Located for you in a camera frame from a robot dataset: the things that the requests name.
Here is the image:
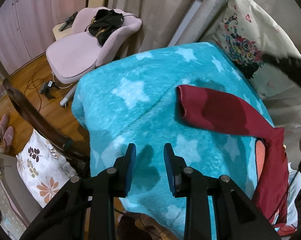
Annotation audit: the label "black clothing on chair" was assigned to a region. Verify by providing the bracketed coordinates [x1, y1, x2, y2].
[88, 9, 124, 46]

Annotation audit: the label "turquoise star blanket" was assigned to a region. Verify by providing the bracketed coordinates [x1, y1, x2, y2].
[72, 42, 270, 238]

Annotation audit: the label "floral print white pillow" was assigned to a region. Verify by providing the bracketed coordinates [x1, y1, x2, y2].
[216, 0, 301, 100]

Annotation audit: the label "small beige bedside table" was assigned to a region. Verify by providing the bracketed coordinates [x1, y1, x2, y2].
[52, 23, 72, 41]

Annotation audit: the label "dark wooden bed rail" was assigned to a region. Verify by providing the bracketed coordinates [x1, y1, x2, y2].
[2, 78, 90, 163]

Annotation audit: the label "pink wardrobe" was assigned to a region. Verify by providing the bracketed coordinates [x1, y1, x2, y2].
[0, 0, 86, 74]

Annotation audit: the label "pink slippers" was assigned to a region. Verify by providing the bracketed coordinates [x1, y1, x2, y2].
[0, 114, 14, 154]

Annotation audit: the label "pink padded chair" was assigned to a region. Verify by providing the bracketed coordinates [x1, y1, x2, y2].
[46, 6, 143, 107]

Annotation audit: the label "leaf print white cushion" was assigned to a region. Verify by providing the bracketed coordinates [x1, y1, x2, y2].
[16, 130, 77, 207]

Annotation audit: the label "dark red small garment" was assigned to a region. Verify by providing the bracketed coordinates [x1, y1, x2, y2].
[177, 85, 289, 228]

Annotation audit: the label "black power adapter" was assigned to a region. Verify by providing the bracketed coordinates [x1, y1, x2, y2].
[39, 80, 55, 99]

